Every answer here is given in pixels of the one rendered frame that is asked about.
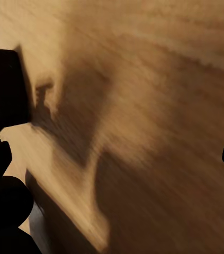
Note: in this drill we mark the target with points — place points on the digital camera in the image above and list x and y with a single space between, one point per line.
12 92

